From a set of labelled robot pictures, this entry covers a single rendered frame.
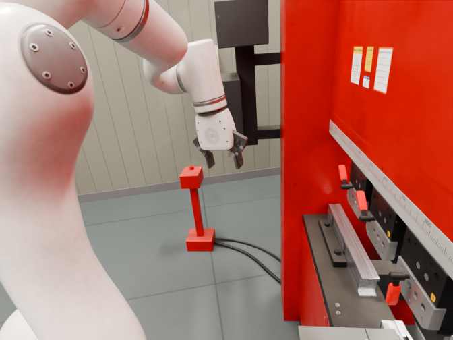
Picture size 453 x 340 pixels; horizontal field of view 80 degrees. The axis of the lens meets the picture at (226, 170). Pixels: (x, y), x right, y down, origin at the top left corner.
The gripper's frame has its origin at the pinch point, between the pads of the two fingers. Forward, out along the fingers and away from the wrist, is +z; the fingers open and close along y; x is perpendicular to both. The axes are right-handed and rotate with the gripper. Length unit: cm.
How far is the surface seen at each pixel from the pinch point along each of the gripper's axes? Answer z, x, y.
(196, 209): 98, 101, -111
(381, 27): -25, 33, 37
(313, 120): 11, 70, 8
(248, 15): -40, 76, -19
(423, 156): -0.4, 4.1, 45.6
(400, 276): 25.6, -4.3, 42.5
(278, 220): 151, 167, -63
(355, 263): 54, 26, 30
